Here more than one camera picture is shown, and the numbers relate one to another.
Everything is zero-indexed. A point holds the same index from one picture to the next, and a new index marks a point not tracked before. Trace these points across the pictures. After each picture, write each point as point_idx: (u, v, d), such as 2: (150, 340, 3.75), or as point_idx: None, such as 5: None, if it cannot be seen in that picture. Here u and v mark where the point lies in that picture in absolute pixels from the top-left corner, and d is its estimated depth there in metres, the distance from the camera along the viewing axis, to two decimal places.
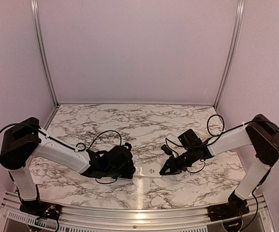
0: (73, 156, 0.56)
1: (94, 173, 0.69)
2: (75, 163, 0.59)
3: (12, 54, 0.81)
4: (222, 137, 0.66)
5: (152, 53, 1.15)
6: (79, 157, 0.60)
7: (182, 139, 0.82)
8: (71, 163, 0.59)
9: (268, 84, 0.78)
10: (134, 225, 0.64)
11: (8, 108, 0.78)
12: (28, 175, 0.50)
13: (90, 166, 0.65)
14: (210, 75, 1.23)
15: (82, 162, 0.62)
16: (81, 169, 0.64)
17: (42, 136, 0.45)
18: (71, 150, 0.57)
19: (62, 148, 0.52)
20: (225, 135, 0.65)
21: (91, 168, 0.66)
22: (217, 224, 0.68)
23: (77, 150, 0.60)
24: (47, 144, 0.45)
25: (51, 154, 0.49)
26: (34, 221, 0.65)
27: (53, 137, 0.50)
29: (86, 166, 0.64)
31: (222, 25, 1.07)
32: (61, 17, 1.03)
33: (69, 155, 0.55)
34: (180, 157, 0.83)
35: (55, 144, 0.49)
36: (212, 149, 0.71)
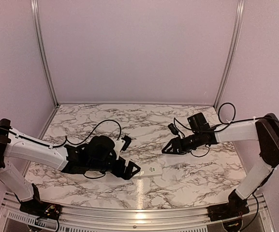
0: (48, 153, 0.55)
1: (75, 167, 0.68)
2: (51, 160, 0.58)
3: (12, 55, 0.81)
4: (229, 126, 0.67)
5: (152, 53, 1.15)
6: (55, 154, 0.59)
7: (192, 122, 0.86)
8: (47, 160, 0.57)
9: (269, 84, 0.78)
10: (134, 225, 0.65)
11: (8, 108, 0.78)
12: (15, 176, 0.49)
13: (67, 161, 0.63)
14: (210, 75, 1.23)
15: (60, 159, 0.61)
16: (60, 166, 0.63)
17: (12, 136, 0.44)
18: (45, 147, 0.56)
19: (36, 146, 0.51)
20: (232, 126, 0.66)
21: (69, 165, 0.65)
22: (217, 224, 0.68)
23: (51, 146, 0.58)
24: (18, 143, 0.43)
25: (25, 153, 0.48)
26: (34, 221, 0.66)
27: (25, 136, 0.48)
29: (65, 162, 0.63)
31: (222, 25, 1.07)
32: (61, 16, 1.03)
33: (43, 153, 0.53)
34: (187, 138, 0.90)
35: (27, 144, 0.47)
36: (218, 136, 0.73)
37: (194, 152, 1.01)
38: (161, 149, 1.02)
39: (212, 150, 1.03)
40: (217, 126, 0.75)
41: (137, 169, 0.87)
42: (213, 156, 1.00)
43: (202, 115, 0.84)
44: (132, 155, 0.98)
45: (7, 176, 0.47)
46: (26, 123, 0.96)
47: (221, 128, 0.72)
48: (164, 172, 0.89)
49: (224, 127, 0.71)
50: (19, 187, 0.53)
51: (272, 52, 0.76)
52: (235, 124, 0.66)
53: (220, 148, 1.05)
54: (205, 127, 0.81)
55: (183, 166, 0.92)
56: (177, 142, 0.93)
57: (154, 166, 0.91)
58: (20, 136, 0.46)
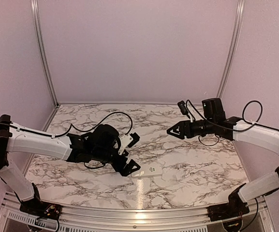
0: (49, 142, 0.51)
1: (79, 156, 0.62)
2: (54, 149, 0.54)
3: (12, 54, 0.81)
4: (252, 128, 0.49)
5: (152, 53, 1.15)
6: (58, 143, 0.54)
7: (206, 108, 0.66)
8: (51, 151, 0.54)
9: (269, 84, 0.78)
10: (134, 225, 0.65)
11: (8, 107, 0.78)
12: (17, 175, 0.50)
13: (72, 148, 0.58)
14: (211, 75, 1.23)
15: (64, 148, 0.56)
16: (66, 155, 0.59)
17: (12, 129, 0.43)
18: (47, 137, 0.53)
19: (34, 137, 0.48)
20: (256, 130, 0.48)
21: (75, 152, 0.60)
22: (217, 224, 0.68)
23: (54, 136, 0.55)
24: (19, 137, 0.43)
25: (26, 146, 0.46)
26: (34, 221, 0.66)
27: (26, 129, 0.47)
29: (69, 150, 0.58)
31: (222, 25, 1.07)
32: (61, 16, 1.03)
33: (46, 143, 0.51)
34: (198, 123, 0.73)
35: (28, 136, 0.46)
36: (236, 136, 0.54)
37: (194, 152, 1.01)
38: (161, 149, 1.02)
39: (212, 150, 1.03)
40: (238, 123, 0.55)
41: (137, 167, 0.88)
42: (213, 156, 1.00)
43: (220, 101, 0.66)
44: (132, 155, 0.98)
45: (10, 175, 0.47)
46: (26, 123, 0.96)
47: (243, 127, 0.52)
48: (164, 172, 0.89)
49: (247, 126, 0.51)
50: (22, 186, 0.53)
51: (272, 52, 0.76)
52: (261, 128, 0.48)
53: (220, 148, 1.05)
54: (221, 115, 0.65)
55: (183, 166, 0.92)
56: (185, 127, 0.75)
57: (154, 166, 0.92)
58: (21, 129, 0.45)
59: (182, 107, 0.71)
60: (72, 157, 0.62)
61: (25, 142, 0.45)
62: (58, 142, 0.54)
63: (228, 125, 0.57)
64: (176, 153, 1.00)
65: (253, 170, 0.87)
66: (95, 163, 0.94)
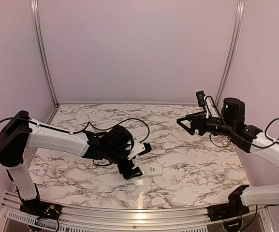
0: (67, 138, 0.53)
1: (96, 152, 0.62)
2: (72, 145, 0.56)
3: (12, 54, 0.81)
4: (274, 147, 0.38)
5: (152, 53, 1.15)
6: (76, 139, 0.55)
7: (227, 109, 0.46)
8: (69, 146, 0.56)
9: (269, 84, 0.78)
10: (134, 226, 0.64)
11: (8, 107, 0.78)
12: (26, 174, 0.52)
13: (89, 145, 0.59)
14: (211, 75, 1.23)
15: (81, 144, 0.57)
16: (83, 152, 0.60)
17: (33, 125, 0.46)
18: (66, 133, 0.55)
19: (54, 132, 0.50)
20: (277, 149, 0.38)
21: (92, 148, 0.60)
22: (217, 224, 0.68)
23: (72, 132, 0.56)
24: (38, 132, 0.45)
25: (46, 141, 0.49)
26: (34, 221, 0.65)
27: (46, 124, 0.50)
29: (86, 146, 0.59)
31: (223, 25, 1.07)
32: (61, 16, 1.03)
33: (63, 139, 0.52)
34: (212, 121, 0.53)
35: (48, 132, 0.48)
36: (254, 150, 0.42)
37: (194, 152, 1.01)
38: (161, 149, 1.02)
39: (212, 150, 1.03)
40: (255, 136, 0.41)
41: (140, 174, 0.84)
42: (213, 156, 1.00)
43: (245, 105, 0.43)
44: None
45: (22, 172, 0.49)
46: None
47: (262, 143, 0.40)
48: (164, 172, 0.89)
49: (267, 143, 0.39)
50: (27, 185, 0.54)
51: (272, 52, 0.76)
52: None
53: (220, 148, 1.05)
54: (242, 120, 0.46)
55: (183, 166, 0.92)
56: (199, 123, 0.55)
57: (154, 166, 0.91)
58: (40, 124, 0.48)
59: (201, 98, 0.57)
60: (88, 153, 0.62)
61: (45, 138, 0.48)
62: (76, 139, 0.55)
63: (251, 137, 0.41)
64: (176, 153, 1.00)
65: (253, 170, 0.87)
66: (95, 163, 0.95)
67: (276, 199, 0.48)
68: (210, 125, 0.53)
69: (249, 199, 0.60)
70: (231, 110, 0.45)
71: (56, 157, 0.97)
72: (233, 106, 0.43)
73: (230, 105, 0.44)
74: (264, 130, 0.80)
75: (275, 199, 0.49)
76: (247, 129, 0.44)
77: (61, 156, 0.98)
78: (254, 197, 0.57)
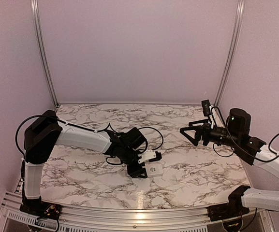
0: (93, 137, 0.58)
1: (115, 150, 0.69)
2: (96, 143, 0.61)
3: (11, 53, 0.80)
4: (277, 161, 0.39)
5: (152, 52, 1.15)
6: (100, 137, 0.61)
7: (233, 122, 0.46)
8: (94, 144, 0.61)
9: (269, 84, 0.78)
10: (134, 226, 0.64)
11: (8, 107, 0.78)
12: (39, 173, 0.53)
13: (111, 142, 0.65)
14: (211, 75, 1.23)
15: (104, 141, 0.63)
16: (105, 148, 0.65)
17: (62, 123, 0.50)
18: (91, 131, 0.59)
19: (80, 131, 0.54)
20: None
21: (113, 145, 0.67)
22: (217, 224, 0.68)
23: (96, 130, 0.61)
24: (68, 130, 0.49)
25: (74, 139, 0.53)
26: (34, 221, 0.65)
27: (73, 123, 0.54)
29: (109, 143, 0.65)
31: (223, 25, 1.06)
32: (61, 16, 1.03)
33: (89, 137, 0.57)
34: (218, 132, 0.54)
35: (76, 130, 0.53)
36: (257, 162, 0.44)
37: (194, 152, 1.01)
38: (161, 149, 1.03)
39: (212, 150, 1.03)
40: (261, 150, 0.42)
41: (145, 176, 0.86)
42: (213, 156, 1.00)
43: (251, 118, 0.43)
44: None
45: (38, 171, 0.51)
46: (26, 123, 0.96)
47: (265, 157, 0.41)
48: (164, 172, 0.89)
49: (270, 158, 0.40)
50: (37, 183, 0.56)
51: (272, 52, 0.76)
52: None
53: (220, 148, 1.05)
54: (246, 133, 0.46)
55: (183, 166, 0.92)
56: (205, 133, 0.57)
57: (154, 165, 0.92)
58: (68, 123, 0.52)
59: (207, 108, 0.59)
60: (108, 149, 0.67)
61: (73, 136, 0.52)
62: (100, 137, 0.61)
63: (254, 150, 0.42)
64: (177, 153, 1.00)
65: (253, 170, 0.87)
66: (95, 162, 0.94)
67: None
68: (215, 135, 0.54)
69: (248, 202, 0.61)
70: (236, 122, 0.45)
71: (56, 157, 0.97)
72: (238, 119, 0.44)
73: (236, 118, 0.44)
74: (264, 130, 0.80)
75: (277, 207, 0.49)
76: (251, 141, 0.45)
77: (61, 156, 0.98)
78: (256, 201, 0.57)
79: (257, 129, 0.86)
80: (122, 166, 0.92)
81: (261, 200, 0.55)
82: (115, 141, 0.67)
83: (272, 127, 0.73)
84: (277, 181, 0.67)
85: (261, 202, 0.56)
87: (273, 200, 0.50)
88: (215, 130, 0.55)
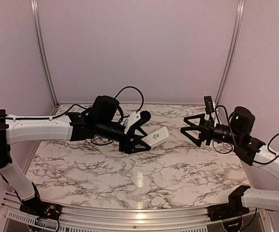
0: (48, 126, 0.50)
1: (83, 133, 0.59)
2: (56, 132, 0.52)
3: (11, 53, 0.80)
4: (276, 161, 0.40)
5: (152, 52, 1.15)
6: (57, 123, 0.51)
7: (237, 122, 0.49)
8: (54, 134, 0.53)
9: (269, 83, 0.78)
10: (134, 225, 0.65)
11: (8, 107, 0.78)
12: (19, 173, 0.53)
13: (73, 126, 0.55)
14: (211, 75, 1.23)
15: (64, 127, 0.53)
16: (69, 135, 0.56)
17: (8, 121, 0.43)
18: (44, 121, 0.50)
19: (31, 123, 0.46)
20: None
21: (77, 128, 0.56)
22: (217, 224, 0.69)
23: (51, 118, 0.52)
24: (15, 126, 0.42)
25: (27, 134, 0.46)
26: (34, 221, 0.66)
27: (23, 117, 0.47)
29: (70, 128, 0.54)
31: (223, 25, 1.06)
32: (61, 16, 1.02)
33: (43, 127, 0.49)
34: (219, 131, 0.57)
35: (27, 123, 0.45)
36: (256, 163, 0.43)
37: (194, 152, 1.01)
38: (161, 149, 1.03)
39: (212, 150, 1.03)
40: (260, 150, 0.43)
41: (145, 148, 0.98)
42: (213, 156, 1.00)
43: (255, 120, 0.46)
44: (132, 154, 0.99)
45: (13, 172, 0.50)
46: None
47: (264, 158, 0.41)
48: (164, 172, 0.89)
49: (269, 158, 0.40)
50: (27, 181, 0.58)
51: (272, 52, 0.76)
52: None
53: (220, 148, 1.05)
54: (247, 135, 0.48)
55: (183, 166, 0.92)
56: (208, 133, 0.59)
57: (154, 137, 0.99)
58: (18, 118, 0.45)
59: (210, 105, 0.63)
60: (75, 134, 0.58)
61: (24, 131, 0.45)
62: (56, 123, 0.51)
63: (254, 151, 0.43)
64: (176, 153, 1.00)
65: (253, 170, 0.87)
66: (95, 162, 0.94)
67: None
68: (218, 134, 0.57)
69: (248, 203, 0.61)
70: (240, 122, 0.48)
71: (56, 157, 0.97)
72: (243, 119, 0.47)
73: (242, 117, 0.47)
74: (264, 130, 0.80)
75: (277, 207, 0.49)
76: (251, 143, 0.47)
77: (61, 156, 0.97)
78: (256, 201, 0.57)
79: (257, 129, 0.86)
80: (122, 167, 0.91)
81: (262, 200, 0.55)
82: (80, 124, 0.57)
83: (272, 127, 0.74)
84: (277, 181, 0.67)
85: (261, 201, 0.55)
87: (273, 199, 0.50)
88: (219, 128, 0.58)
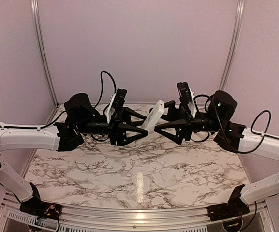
0: (34, 136, 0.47)
1: (70, 142, 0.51)
2: (43, 142, 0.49)
3: (11, 53, 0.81)
4: (264, 141, 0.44)
5: (152, 53, 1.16)
6: (44, 134, 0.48)
7: (219, 108, 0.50)
8: (41, 144, 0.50)
9: (269, 84, 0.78)
10: (134, 226, 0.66)
11: (8, 107, 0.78)
12: (13, 176, 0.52)
13: (60, 137, 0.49)
14: (211, 75, 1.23)
15: (51, 138, 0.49)
16: (56, 145, 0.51)
17: None
18: (32, 130, 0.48)
19: (19, 131, 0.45)
20: (267, 142, 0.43)
21: (63, 139, 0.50)
22: (218, 224, 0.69)
23: (39, 127, 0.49)
24: (3, 134, 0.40)
25: (13, 142, 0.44)
26: (34, 221, 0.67)
27: (13, 125, 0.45)
29: (58, 140, 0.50)
31: (223, 24, 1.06)
32: (60, 15, 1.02)
33: (30, 137, 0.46)
34: (198, 122, 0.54)
35: (15, 132, 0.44)
36: (243, 146, 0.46)
37: (194, 152, 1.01)
38: (161, 149, 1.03)
39: (212, 150, 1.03)
40: (245, 134, 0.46)
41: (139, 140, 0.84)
42: (213, 156, 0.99)
43: (237, 104, 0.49)
44: (132, 154, 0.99)
45: (9, 173, 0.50)
46: (26, 122, 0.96)
47: (252, 142, 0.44)
48: (164, 172, 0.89)
49: (256, 141, 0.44)
50: (22, 182, 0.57)
51: (272, 52, 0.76)
52: (271, 140, 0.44)
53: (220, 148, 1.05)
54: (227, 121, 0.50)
55: (183, 166, 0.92)
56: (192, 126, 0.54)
57: (150, 116, 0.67)
58: (6, 126, 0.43)
59: (187, 94, 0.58)
60: (62, 144, 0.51)
61: (12, 139, 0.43)
62: (44, 134, 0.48)
63: (237, 137, 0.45)
64: (176, 153, 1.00)
65: (253, 170, 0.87)
66: (95, 162, 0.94)
67: (278, 190, 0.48)
68: (198, 123, 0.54)
69: (245, 195, 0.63)
70: (223, 108, 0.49)
71: (56, 157, 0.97)
72: (226, 106, 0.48)
73: (223, 104, 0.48)
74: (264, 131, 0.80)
75: (276, 190, 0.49)
76: (230, 129, 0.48)
77: (61, 156, 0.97)
78: (254, 194, 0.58)
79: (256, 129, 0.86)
80: (122, 167, 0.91)
81: (259, 188, 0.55)
82: (65, 134, 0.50)
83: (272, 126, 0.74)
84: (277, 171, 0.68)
85: (259, 190, 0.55)
87: (272, 184, 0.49)
88: (198, 117, 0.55)
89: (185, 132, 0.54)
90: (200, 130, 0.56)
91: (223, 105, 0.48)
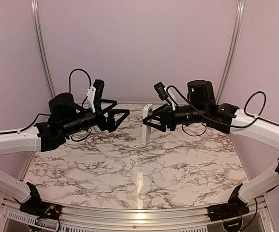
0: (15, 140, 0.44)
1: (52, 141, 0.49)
2: (25, 145, 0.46)
3: (11, 53, 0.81)
4: (256, 123, 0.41)
5: (152, 53, 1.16)
6: (24, 136, 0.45)
7: (195, 93, 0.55)
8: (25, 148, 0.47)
9: (268, 84, 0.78)
10: (134, 225, 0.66)
11: (8, 107, 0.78)
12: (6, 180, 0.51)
13: (40, 137, 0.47)
14: (211, 76, 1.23)
15: (31, 139, 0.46)
16: (38, 146, 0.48)
17: None
18: (11, 134, 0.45)
19: (0, 137, 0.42)
20: (259, 125, 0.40)
21: (45, 138, 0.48)
22: (217, 224, 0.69)
23: (20, 130, 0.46)
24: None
25: None
26: (34, 221, 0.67)
27: None
29: (38, 140, 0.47)
31: (223, 25, 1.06)
32: (60, 15, 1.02)
33: (11, 142, 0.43)
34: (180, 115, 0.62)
35: None
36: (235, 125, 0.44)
37: (194, 152, 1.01)
38: (161, 149, 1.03)
39: (212, 150, 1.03)
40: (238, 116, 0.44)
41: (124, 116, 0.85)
42: (213, 156, 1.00)
43: (210, 84, 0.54)
44: (132, 154, 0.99)
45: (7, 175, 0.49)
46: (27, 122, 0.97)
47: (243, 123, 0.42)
48: (164, 172, 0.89)
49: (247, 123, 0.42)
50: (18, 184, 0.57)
51: (272, 52, 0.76)
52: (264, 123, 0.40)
53: (220, 148, 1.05)
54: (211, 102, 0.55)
55: (183, 166, 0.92)
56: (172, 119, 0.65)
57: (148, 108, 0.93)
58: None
59: (161, 90, 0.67)
60: (44, 144, 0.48)
61: None
62: (24, 136, 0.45)
63: (229, 117, 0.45)
64: (176, 153, 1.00)
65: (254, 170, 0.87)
66: (95, 162, 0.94)
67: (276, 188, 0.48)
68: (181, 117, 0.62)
69: (244, 193, 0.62)
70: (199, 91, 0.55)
71: (56, 157, 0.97)
72: (200, 88, 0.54)
73: (197, 88, 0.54)
74: None
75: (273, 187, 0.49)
76: (223, 109, 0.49)
77: (61, 156, 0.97)
78: (252, 192, 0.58)
79: None
80: (122, 167, 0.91)
81: (256, 187, 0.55)
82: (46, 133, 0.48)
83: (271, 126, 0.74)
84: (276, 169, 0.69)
85: (257, 189, 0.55)
87: (270, 183, 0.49)
88: (179, 110, 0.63)
89: (165, 120, 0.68)
90: (186, 121, 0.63)
91: (196, 89, 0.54)
